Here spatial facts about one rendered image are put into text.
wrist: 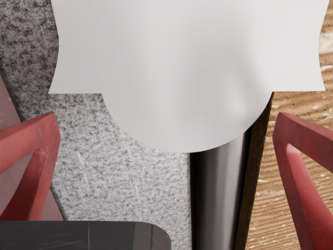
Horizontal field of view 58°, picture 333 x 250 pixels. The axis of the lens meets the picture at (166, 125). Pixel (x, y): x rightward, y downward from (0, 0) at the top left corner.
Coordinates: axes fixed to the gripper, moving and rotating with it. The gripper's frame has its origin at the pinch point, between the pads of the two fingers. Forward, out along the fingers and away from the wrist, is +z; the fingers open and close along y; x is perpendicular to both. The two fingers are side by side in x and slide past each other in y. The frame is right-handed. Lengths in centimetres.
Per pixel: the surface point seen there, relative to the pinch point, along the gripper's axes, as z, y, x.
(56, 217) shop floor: 85, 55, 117
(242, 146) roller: 4.0, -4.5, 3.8
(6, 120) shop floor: 83, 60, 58
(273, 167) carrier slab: 2.7, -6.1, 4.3
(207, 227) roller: 4.5, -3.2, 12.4
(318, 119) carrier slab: 3.1, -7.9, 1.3
